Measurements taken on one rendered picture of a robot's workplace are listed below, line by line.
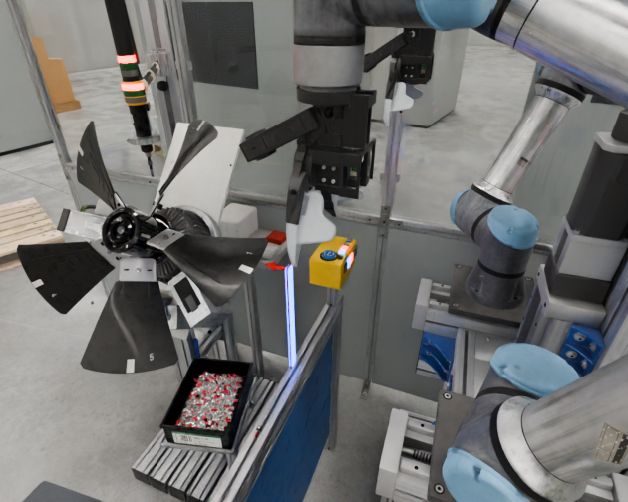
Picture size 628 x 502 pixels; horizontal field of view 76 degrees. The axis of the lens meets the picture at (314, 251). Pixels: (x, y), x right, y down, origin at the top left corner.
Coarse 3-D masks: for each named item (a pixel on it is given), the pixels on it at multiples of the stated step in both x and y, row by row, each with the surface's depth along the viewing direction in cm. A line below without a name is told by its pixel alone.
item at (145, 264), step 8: (120, 264) 103; (128, 264) 104; (136, 264) 105; (144, 264) 106; (152, 264) 107; (120, 272) 102; (128, 272) 103; (136, 272) 105; (144, 272) 106; (152, 272) 107; (120, 280) 102; (128, 280) 103; (136, 280) 104; (144, 280) 105; (152, 280) 106
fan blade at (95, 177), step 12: (84, 132) 113; (84, 144) 114; (96, 144) 109; (84, 156) 115; (96, 156) 110; (84, 168) 118; (96, 168) 111; (84, 180) 120; (96, 180) 114; (108, 180) 107; (96, 192) 118; (108, 192) 110; (108, 204) 116
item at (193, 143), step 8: (200, 120) 108; (200, 128) 104; (208, 128) 101; (192, 136) 106; (200, 136) 102; (208, 136) 99; (216, 136) 98; (184, 144) 110; (192, 144) 102; (200, 144) 99; (184, 152) 104; (192, 152) 100; (176, 160) 109; (184, 160) 101; (176, 168) 102; (168, 176) 105; (168, 184) 101; (160, 192) 102
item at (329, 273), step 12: (336, 240) 126; (336, 252) 120; (348, 252) 120; (312, 264) 118; (324, 264) 116; (336, 264) 115; (312, 276) 120; (324, 276) 118; (336, 276) 117; (336, 288) 119
